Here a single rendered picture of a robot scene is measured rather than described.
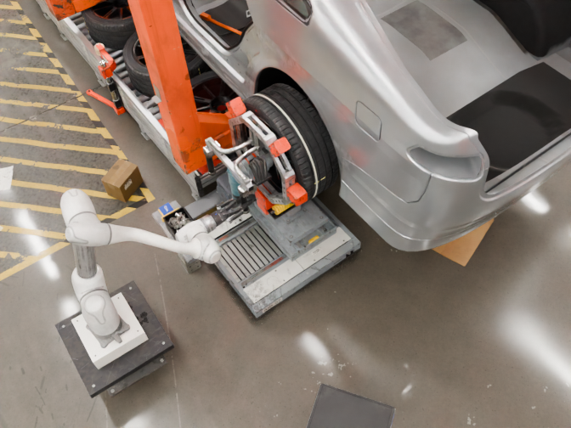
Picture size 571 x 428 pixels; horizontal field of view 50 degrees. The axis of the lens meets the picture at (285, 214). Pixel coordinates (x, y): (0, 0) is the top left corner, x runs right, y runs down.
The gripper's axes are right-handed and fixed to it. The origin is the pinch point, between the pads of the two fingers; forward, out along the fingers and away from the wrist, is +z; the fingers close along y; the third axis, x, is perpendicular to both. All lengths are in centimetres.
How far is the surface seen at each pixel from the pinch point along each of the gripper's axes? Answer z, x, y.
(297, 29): 47, 80, -12
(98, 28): 16, -37, -233
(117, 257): -65, -83, -70
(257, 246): 13, -82, -19
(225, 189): 10, -43, -44
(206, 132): 13, -8, -62
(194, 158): 1, -20, -59
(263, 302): -9, -75, 21
